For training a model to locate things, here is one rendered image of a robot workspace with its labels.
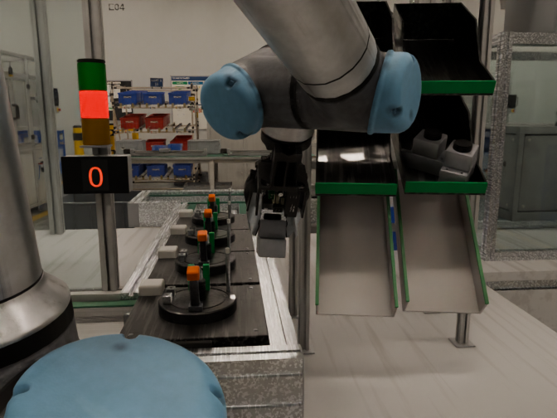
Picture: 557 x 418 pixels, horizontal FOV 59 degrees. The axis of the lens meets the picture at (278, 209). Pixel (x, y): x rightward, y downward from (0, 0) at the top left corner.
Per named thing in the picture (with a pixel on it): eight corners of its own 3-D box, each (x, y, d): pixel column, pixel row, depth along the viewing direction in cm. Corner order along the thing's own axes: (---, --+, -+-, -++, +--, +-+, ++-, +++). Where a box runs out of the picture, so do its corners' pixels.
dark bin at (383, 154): (395, 196, 80) (401, 157, 75) (315, 196, 81) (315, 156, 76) (380, 120, 102) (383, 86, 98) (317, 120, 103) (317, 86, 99)
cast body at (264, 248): (285, 258, 79) (288, 214, 79) (258, 257, 79) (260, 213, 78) (279, 252, 87) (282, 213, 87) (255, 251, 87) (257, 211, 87)
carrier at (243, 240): (254, 258, 128) (254, 211, 126) (161, 260, 126) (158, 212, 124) (251, 235, 152) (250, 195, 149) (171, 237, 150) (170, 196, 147)
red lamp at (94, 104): (105, 118, 91) (103, 90, 90) (77, 118, 90) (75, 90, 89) (111, 118, 96) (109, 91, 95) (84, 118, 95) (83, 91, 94)
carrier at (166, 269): (259, 291, 104) (259, 233, 102) (144, 294, 102) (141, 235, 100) (254, 258, 128) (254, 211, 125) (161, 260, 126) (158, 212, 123)
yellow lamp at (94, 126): (107, 145, 92) (105, 118, 91) (79, 145, 91) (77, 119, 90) (113, 143, 96) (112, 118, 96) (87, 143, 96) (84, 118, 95)
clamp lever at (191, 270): (201, 308, 83) (198, 272, 79) (189, 308, 83) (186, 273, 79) (201, 294, 86) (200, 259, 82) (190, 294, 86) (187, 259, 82)
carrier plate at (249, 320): (268, 347, 79) (268, 334, 79) (115, 353, 77) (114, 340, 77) (260, 293, 103) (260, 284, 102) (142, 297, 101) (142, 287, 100)
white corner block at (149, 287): (162, 304, 97) (162, 285, 96) (138, 305, 96) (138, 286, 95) (165, 296, 101) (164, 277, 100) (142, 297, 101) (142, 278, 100)
